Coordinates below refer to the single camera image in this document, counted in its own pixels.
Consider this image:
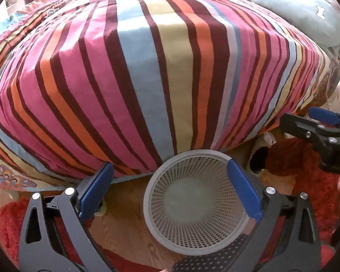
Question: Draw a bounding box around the red shaggy rug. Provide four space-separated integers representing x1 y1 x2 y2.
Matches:
0 139 340 272

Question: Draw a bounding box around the beige slipper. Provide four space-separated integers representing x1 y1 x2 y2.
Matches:
244 135 279 177

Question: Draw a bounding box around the dark star-patterned cloth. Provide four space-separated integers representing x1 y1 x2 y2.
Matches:
172 235 250 272

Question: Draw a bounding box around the grey plastic mesh waste basket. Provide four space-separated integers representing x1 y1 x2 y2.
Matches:
143 149 251 255

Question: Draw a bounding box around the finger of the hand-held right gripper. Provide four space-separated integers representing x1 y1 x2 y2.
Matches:
280 113 333 149
308 107 340 132

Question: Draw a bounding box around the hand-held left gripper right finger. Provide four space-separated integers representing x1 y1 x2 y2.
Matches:
226 159 321 272

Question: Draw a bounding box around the striped bed cover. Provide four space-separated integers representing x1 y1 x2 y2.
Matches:
0 0 333 183

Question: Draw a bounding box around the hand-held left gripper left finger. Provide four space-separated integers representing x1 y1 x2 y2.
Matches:
18 162 117 272

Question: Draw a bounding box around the floral patterned bedsheet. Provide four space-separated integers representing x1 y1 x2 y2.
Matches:
0 140 39 192

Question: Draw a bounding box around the light blue pillow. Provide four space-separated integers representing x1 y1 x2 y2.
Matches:
226 0 340 48

